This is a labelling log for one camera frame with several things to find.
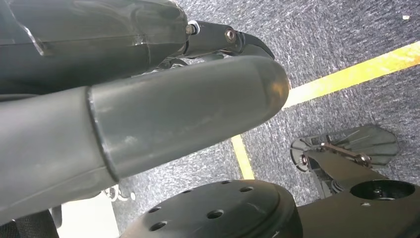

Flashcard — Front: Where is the white flat board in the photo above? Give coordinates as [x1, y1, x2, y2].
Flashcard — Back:
[56, 193, 120, 238]

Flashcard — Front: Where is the left robot arm sleeve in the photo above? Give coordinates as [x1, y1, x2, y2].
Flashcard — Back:
[0, 205, 63, 238]

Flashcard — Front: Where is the black round robot joint cap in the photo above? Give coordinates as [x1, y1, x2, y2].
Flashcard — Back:
[119, 178, 304, 238]

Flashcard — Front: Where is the chrome caster frame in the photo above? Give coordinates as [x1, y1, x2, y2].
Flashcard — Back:
[102, 184, 137, 203]

